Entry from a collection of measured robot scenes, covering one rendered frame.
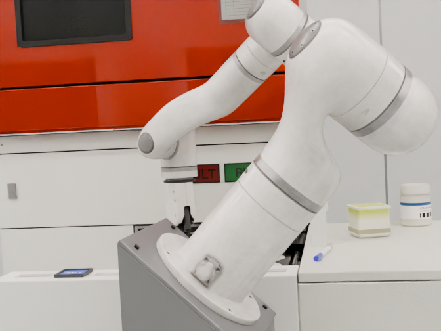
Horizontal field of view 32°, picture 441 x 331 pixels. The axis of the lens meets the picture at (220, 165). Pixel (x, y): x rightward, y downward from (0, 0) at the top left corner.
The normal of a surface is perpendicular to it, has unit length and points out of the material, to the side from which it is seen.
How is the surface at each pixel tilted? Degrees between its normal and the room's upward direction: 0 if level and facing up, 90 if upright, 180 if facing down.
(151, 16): 90
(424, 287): 90
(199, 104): 65
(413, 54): 90
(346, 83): 113
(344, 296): 90
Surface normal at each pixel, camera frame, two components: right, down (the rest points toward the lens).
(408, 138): 0.13, 0.67
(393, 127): -0.06, 0.52
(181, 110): -0.09, -0.33
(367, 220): 0.13, 0.04
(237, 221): -0.39, -0.11
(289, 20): 0.34, -0.07
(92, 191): -0.15, 0.06
